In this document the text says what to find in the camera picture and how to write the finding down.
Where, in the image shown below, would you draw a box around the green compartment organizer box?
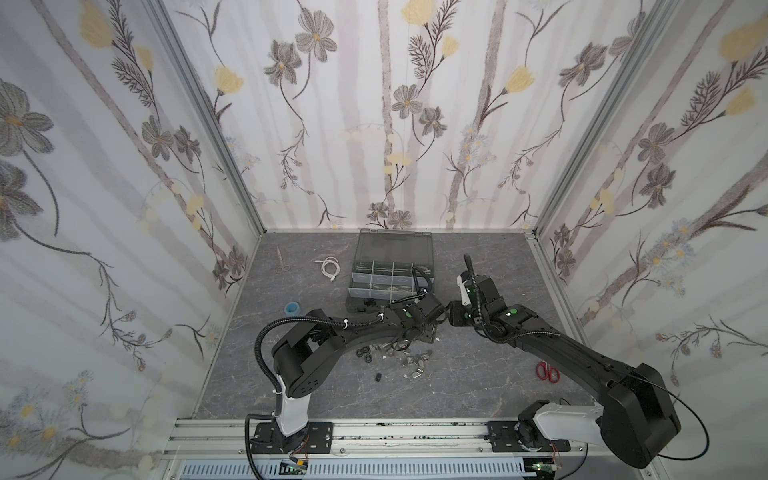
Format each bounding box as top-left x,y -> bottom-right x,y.
345,229 -> 435,313

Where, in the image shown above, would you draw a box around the red handled scissors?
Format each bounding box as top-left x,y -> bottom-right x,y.
535,361 -> 561,384

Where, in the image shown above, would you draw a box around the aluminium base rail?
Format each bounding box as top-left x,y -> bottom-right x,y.
162,418 -> 613,460

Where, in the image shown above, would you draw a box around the white slotted cable duct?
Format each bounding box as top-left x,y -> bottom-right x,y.
176,458 -> 535,480

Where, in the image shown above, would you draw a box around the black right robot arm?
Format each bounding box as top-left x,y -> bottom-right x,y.
449,256 -> 682,469

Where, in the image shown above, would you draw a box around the pile of screws and nuts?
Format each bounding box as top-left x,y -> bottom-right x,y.
355,343 -> 434,379

